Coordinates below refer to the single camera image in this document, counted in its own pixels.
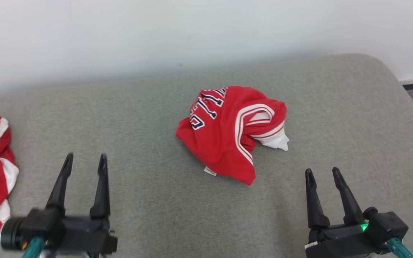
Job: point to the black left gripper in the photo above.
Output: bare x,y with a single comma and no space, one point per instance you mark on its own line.
84,236

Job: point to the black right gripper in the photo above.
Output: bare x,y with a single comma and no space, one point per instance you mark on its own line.
339,242

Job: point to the red Bulls jersey white sleeves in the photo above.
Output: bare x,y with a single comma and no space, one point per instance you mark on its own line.
221,143

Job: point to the grey fabric sofa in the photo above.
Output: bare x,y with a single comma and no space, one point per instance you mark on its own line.
156,118

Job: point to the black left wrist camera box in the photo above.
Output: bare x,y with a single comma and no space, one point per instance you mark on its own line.
41,224

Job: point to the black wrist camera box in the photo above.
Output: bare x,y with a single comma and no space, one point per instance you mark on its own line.
41,224
389,224

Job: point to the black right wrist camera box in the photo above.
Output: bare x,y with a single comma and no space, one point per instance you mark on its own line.
389,224

